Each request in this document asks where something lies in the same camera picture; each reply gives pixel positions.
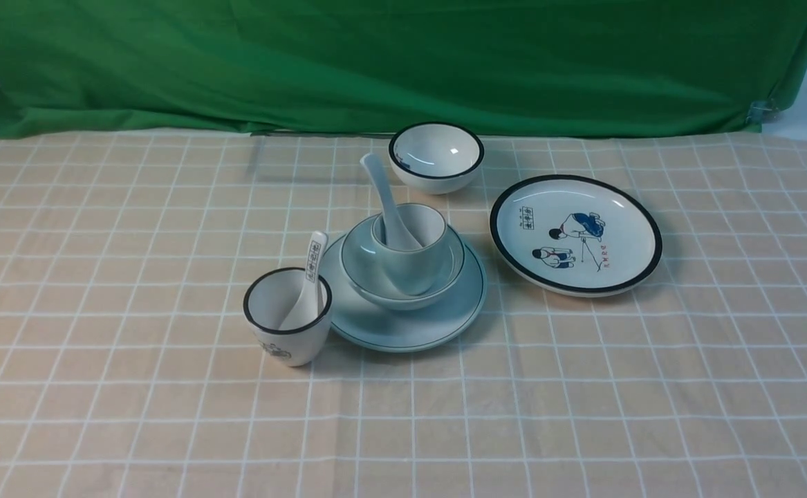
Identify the beige checkered tablecloth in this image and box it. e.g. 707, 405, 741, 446
0, 132, 807, 497

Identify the metal clamp on backdrop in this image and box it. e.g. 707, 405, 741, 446
745, 99, 780, 125

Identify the pale blue cup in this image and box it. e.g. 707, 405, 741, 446
372, 203, 449, 295

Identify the pale blue bowl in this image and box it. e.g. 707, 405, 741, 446
340, 214, 465, 310

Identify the white spoon with characters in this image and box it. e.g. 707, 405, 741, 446
280, 230, 328, 331

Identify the pale blue plate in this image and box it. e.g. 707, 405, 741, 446
319, 239, 489, 353

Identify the illustrated black-rimmed plate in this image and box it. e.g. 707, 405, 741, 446
489, 174, 663, 297

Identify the small black-rimmed white bowl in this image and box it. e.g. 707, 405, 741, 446
387, 122, 485, 195

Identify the green backdrop cloth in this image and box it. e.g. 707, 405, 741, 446
0, 1, 807, 139

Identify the black-rimmed white cup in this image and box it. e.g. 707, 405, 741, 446
242, 267, 334, 367

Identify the pale blue ceramic spoon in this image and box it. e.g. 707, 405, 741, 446
361, 154, 423, 251

